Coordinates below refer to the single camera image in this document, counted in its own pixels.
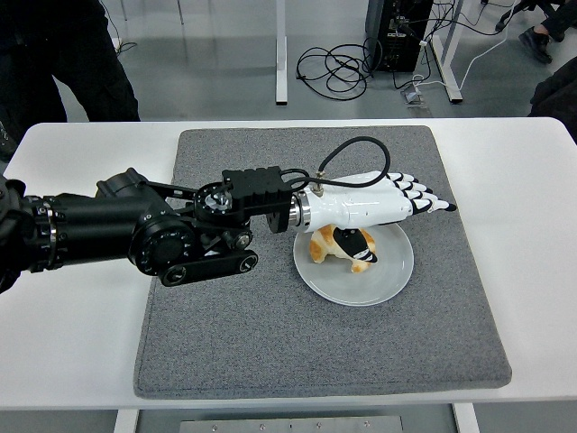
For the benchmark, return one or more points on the black computer tower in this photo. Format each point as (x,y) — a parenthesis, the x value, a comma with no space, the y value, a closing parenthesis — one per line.
(383,54)

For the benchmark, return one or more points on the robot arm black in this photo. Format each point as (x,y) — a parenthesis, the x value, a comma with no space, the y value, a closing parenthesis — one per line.
(90,234)

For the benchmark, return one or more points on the grey metal plate with screws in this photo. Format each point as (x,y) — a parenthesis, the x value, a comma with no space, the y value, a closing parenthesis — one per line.
(288,426)

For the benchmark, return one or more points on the grey fabric mat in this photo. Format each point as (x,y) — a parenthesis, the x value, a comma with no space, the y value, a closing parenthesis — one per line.
(270,325)

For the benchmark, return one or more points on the white table leg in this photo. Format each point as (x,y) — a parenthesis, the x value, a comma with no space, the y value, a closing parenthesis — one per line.
(466,419)
(126,421)

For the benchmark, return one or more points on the croissant bread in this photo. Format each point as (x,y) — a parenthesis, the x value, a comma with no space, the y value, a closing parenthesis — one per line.
(321,248)

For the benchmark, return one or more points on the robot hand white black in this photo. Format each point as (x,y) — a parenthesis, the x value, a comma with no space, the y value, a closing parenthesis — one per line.
(360,203)

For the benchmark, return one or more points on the standing person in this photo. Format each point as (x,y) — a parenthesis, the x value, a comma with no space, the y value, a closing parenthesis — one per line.
(67,67)

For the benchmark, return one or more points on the white desk leg single post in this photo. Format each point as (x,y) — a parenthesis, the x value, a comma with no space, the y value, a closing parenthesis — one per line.
(281,67)

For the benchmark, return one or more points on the seated person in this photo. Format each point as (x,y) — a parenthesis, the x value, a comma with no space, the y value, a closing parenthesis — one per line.
(536,43)

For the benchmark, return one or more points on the white desk leg with foot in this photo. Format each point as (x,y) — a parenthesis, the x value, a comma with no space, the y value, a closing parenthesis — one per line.
(454,92)

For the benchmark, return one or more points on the pale grey round plate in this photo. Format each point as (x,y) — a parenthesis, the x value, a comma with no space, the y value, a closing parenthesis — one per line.
(392,270)

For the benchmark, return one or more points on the thin grey furniture leg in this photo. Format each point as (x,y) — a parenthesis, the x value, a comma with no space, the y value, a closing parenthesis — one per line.
(181,11)

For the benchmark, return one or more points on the black office chair base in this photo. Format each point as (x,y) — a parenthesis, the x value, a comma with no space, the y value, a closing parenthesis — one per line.
(505,20)

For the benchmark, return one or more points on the grey floor socket box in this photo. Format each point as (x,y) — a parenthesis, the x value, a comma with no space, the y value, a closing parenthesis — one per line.
(414,97)

